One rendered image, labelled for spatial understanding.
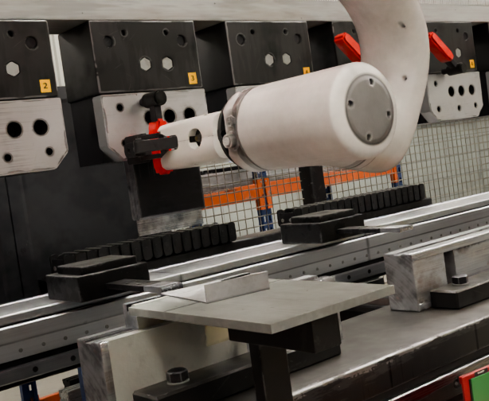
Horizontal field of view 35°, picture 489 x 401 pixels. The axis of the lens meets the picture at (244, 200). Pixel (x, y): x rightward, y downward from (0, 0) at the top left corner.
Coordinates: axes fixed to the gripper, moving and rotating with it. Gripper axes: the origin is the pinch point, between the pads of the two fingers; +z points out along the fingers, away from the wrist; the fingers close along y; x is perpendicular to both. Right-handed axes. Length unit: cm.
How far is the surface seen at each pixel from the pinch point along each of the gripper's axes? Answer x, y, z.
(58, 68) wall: 78, 207, 432
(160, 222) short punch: -9.2, 2.7, 7.9
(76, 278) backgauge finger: -16.3, -0.7, 26.6
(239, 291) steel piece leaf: -17.9, 4.1, -4.5
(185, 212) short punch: -8.4, 6.3, 7.3
